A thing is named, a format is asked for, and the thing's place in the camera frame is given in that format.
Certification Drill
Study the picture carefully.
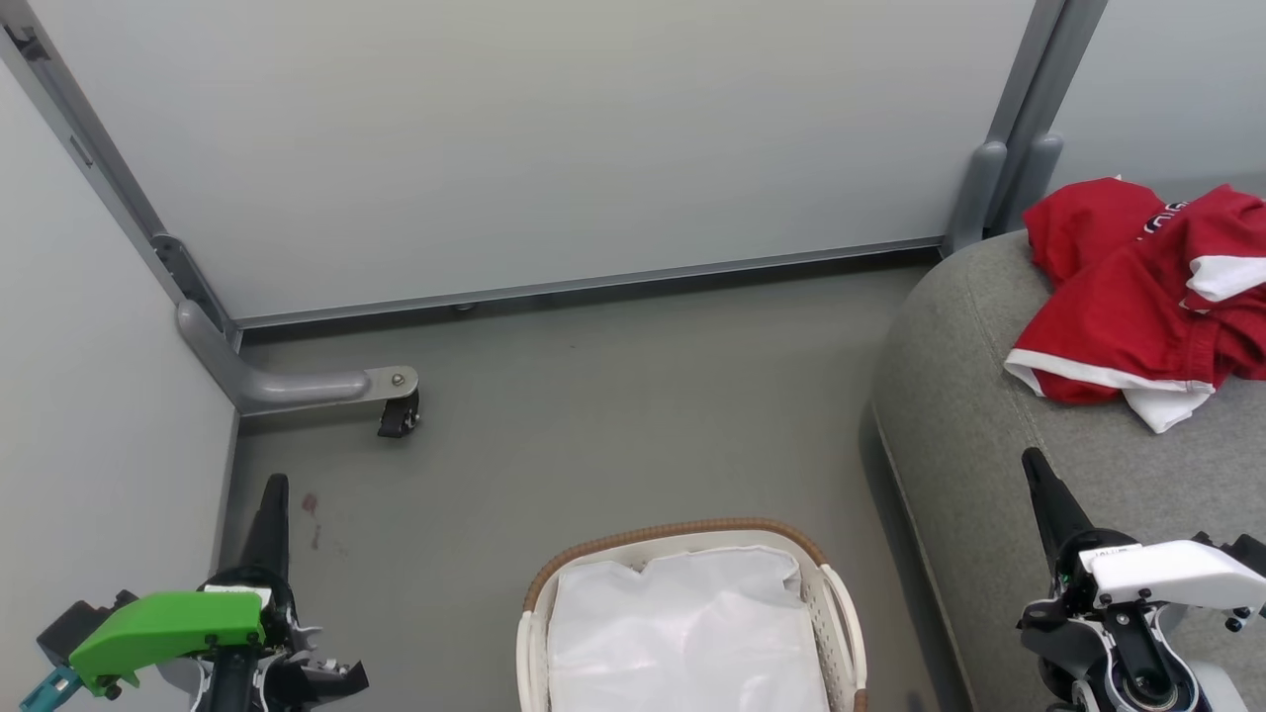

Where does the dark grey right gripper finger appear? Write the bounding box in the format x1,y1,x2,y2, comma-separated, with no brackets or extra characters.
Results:
1021,447,1097,567

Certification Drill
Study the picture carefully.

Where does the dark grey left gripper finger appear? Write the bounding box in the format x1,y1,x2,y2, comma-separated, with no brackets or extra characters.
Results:
240,473,293,580

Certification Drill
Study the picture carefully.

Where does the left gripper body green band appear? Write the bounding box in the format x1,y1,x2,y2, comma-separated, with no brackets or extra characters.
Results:
67,566,300,697

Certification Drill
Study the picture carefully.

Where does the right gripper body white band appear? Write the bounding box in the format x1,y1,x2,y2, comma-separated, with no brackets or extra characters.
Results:
1017,529,1266,634

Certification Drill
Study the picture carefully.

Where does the red and white basketball jersey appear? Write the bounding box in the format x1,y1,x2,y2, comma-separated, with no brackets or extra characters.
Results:
1004,176,1266,435

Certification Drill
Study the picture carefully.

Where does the white laundry basket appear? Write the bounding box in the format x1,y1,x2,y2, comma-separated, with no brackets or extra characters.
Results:
515,517,870,712

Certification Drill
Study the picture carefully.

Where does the white plastic basket liner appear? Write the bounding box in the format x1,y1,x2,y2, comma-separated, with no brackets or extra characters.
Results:
546,546,833,712

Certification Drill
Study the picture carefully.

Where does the grey fabric sofa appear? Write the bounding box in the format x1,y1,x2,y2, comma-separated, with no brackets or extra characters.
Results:
868,174,1266,712

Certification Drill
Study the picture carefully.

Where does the grey metal partition foot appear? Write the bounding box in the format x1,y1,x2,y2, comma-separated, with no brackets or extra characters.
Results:
176,301,420,417

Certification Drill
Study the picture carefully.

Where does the black caster wheel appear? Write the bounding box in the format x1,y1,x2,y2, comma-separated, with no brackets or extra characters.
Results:
377,390,422,439

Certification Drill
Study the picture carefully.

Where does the teal cable connector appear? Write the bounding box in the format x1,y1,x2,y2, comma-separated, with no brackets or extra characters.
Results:
19,665,84,712

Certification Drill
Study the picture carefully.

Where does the grey partition double post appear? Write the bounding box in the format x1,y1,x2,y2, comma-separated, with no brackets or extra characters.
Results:
942,0,1111,258

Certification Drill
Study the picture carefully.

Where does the grey partition corner post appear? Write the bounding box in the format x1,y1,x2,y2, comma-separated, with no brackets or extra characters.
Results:
0,0,241,349

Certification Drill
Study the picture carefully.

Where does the grey partition base rail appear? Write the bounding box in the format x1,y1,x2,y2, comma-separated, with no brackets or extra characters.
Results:
235,235,946,333

